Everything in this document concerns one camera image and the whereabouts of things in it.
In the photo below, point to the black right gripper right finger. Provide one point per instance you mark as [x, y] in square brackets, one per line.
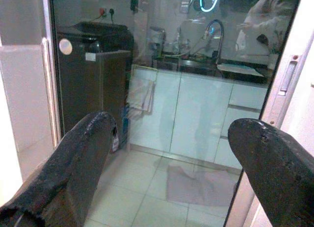
[279, 168]

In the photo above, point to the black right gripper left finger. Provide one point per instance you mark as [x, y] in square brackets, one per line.
[61, 178]

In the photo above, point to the white and red tag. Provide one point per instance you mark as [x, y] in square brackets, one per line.
[114, 142]

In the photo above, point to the grey floor mat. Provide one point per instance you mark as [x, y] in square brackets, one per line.
[201, 187]

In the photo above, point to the dark tall cabinet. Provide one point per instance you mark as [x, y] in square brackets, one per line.
[81, 89]

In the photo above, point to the glass sliding door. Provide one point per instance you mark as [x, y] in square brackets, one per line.
[157, 168]

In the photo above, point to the white base cabinet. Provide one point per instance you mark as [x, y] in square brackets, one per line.
[196, 109]

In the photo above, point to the pale flat tray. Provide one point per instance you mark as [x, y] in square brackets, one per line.
[239, 69]

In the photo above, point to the hanging pale towel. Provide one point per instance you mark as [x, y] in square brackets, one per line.
[142, 97]

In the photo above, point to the white rectangular label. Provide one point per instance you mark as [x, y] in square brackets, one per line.
[90, 56]

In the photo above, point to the round white sticker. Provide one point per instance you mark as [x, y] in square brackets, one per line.
[65, 46]

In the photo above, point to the dark kitchen sink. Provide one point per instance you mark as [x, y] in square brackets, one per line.
[196, 64]

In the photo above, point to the arched kitchen faucet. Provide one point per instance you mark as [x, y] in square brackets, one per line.
[220, 38]

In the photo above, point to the white door frame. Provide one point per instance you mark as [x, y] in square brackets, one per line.
[274, 109]

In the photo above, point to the wall power socket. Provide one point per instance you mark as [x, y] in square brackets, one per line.
[107, 11]

